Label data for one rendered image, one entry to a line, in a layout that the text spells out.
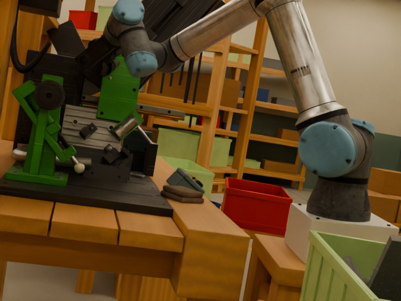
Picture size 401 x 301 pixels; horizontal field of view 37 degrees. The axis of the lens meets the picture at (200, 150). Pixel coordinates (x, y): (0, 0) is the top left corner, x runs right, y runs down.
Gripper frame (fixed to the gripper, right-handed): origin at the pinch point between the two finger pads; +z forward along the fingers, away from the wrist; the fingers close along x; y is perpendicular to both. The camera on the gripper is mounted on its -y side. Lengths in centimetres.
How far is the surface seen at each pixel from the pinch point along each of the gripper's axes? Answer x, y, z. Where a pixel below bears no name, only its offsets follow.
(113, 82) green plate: -6.3, 2.6, 2.4
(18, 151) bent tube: -7.6, -32.7, 5.6
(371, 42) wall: -82, 759, 664
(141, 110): -16.8, 9.3, 13.8
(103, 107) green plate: -10.9, -4.6, 3.8
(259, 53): -10, 204, 208
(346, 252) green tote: -71, -12, -69
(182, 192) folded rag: -45, -11, -20
